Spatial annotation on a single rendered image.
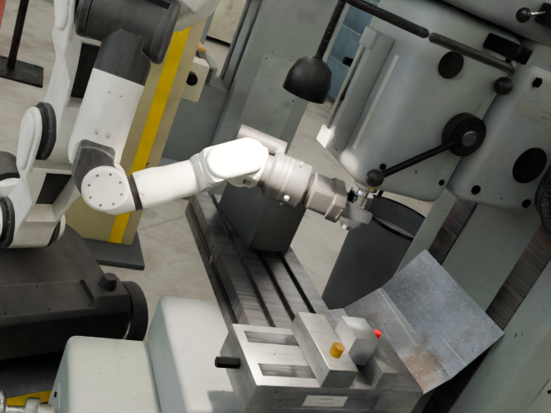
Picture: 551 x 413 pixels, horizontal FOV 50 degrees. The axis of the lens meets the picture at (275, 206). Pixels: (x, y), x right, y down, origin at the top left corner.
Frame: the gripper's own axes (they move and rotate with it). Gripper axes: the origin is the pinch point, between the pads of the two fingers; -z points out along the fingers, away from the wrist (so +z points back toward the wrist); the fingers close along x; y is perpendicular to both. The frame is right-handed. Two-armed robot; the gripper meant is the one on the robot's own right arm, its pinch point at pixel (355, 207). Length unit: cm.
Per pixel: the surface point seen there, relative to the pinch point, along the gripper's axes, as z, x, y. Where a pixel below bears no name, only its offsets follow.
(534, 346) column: -43.4, -6.1, 10.5
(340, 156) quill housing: 7.8, -4.8, -9.7
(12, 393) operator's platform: 55, 10, 84
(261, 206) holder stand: 14.5, 27.0, 18.3
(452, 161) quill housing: -10.0, -6.6, -17.0
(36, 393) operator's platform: 50, 13, 85
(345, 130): 9.2, -5.9, -14.5
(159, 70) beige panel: 70, 157, 29
